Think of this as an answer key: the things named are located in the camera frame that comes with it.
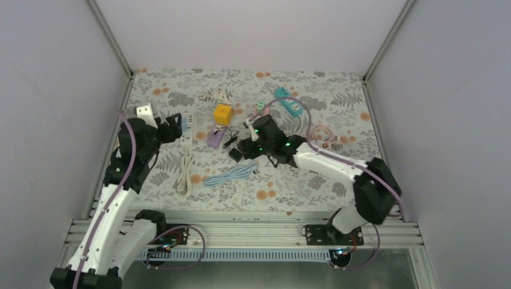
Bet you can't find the black charger with cable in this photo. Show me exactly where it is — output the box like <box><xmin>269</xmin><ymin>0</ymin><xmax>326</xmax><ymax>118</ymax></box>
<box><xmin>222</xmin><ymin>131</ymin><xmax>242</xmax><ymax>163</ymax></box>

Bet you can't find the yellow cube power socket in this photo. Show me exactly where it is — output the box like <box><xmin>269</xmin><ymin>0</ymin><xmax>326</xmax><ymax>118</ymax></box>
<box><xmin>213</xmin><ymin>104</ymin><xmax>234</xmax><ymax>126</ymax></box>

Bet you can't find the small green plug adapter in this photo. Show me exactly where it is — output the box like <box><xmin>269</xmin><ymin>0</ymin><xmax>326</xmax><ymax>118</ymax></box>
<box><xmin>255</xmin><ymin>101</ymin><xmax>266</xmax><ymax>114</ymax></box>

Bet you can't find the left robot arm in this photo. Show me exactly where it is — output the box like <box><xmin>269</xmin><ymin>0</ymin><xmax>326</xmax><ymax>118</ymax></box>
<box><xmin>50</xmin><ymin>113</ymin><xmax>183</xmax><ymax>288</ymax></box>

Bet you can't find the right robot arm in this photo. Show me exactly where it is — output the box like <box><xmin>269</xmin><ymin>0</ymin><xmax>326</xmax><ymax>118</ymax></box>
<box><xmin>238</xmin><ymin>115</ymin><xmax>401</xmax><ymax>245</ymax></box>

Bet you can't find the white power strip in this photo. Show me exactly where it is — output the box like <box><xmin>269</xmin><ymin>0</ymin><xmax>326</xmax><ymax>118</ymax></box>
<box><xmin>180</xmin><ymin>113</ymin><xmax>195</xmax><ymax>146</ymax></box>

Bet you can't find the purple usb power strip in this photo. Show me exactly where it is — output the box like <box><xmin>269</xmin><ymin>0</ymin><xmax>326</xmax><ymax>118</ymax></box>
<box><xmin>206</xmin><ymin>123</ymin><xmax>228</xmax><ymax>149</ymax></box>

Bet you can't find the teal power strip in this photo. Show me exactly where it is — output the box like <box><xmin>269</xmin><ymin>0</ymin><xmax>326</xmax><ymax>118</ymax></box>
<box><xmin>274</xmin><ymin>87</ymin><xmax>303</xmax><ymax>117</ymax></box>

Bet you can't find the floral table cloth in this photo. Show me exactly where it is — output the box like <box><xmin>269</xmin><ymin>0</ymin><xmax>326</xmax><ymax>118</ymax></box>
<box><xmin>98</xmin><ymin>68</ymin><xmax>396</xmax><ymax>212</ymax></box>

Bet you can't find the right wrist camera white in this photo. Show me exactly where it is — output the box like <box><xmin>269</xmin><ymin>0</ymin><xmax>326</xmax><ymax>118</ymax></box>
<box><xmin>244</xmin><ymin>115</ymin><xmax>259</xmax><ymax>141</ymax></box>

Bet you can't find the light blue coiled cable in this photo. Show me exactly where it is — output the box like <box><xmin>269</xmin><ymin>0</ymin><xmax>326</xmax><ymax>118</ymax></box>
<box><xmin>202</xmin><ymin>161</ymin><xmax>260</xmax><ymax>188</ymax></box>

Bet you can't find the white coiled cable front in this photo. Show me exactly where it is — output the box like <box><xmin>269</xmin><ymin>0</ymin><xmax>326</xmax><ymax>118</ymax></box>
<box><xmin>175</xmin><ymin>148</ymin><xmax>196</xmax><ymax>197</ymax></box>

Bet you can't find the white coiled cable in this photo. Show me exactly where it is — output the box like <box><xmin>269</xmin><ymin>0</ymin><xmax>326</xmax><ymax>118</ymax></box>
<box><xmin>201</xmin><ymin>87</ymin><xmax>233</xmax><ymax>105</ymax></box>
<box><xmin>175</xmin><ymin>148</ymin><xmax>196</xmax><ymax>197</ymax></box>

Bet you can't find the white coiled cable back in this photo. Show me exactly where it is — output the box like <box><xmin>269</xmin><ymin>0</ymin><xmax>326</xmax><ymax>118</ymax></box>
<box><xmin>201</xmin><ymin>87</ymin><xmax>233</xmax><ymax>105</ymax></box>

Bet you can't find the pink coiled cable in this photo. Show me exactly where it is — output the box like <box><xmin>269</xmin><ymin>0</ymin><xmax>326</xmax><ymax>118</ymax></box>
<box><xmin>309</xmin><ymin>124</ymin><xmax>342</xmax><ymax>151</ymax></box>

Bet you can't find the aluminium rail frame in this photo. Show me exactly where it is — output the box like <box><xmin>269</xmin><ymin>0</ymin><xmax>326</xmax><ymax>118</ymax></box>
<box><xmin>66</xmin><ymin>210</ymin><xmax>424</xmax><ymax>250</ymax></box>

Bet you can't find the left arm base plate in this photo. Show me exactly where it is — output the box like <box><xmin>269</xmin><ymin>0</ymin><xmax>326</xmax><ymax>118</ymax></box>
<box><xmin>152</xmin><ymin>223</ymin><xmax>189</xmax><ymax>246</ymax></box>

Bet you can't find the light blue cable duct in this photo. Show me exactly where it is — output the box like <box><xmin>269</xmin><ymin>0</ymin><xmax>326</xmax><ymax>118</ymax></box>
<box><xmin>149</xmin><ymin>249</ymin><xmax>331</xmax><ymax>263</ymax></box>

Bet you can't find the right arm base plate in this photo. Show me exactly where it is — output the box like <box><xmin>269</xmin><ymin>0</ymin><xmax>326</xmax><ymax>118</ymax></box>
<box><xmin>299</xmin><ymin>225</ymin><xmax>365</xmax><ymax>246</ymax></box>

